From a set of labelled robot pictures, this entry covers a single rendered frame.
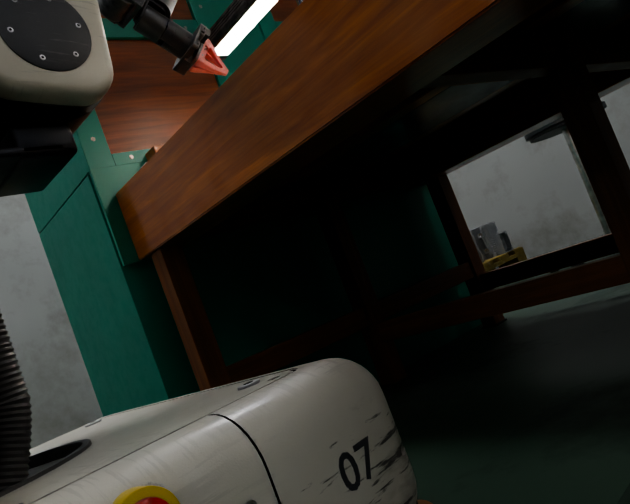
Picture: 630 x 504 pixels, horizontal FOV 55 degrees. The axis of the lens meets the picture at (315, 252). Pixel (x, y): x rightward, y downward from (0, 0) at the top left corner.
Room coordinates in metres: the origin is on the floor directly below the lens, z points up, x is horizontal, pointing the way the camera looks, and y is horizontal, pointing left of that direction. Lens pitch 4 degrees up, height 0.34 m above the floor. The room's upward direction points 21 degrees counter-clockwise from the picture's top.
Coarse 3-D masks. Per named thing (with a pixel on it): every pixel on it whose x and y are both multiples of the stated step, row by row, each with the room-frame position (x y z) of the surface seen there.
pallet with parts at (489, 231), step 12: (480, 228) 3.74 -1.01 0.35; (492, 228) 3.74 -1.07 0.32; (480, 240) 3.73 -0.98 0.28; (492, 240) 3.72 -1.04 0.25; (504, 240) 3.78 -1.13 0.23; (480, 252) 3.58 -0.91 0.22; (492, 252) 3.74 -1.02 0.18; (504, 252) 3.70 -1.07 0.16; (516, 252) 3.75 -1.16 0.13; (492, 264) 3.56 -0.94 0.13; (504, 264) 3.82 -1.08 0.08
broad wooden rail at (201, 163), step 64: (320, 0) 0.87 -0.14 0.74; (384, 0) 0.79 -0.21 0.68; (448, 0) 0.73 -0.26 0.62; (512, 0) 0.70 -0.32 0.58; (256, 64) 1.01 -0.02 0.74; (320, 64) 0.91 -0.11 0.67; (384, 64) 0.82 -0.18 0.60; (448, 64) 0.85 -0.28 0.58; (192, 128) 1.20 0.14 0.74; (256, 128) 1.06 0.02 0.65; (320, 128) 0.95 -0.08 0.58; (128, 192) 1.48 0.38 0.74; (192, 192) 1.27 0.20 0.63; (256, 192) 1.24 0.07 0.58
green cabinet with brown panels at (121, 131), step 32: (192, 0) 1.84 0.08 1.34; (224, 0) 1.93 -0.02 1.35; (288, 0) 2.12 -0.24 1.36; (128, 32) 1.67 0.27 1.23; (192, 32) 1.81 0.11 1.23; (256, 32) 1.99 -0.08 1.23; (128, 64) 1.66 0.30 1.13; (160, 64) 1.73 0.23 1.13; (224, 64) 1.86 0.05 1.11; (128, 96) 1.64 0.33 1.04; (160, 96) 1.70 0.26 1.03; (192, 96) 1.77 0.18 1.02; (96, 128) 1.55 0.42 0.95; (128, 128) 1.62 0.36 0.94; (160, 128) 1.68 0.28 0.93; (96, 160) 1.53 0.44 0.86; (128, 160) 1.58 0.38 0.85; (64, 192) 1.68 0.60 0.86
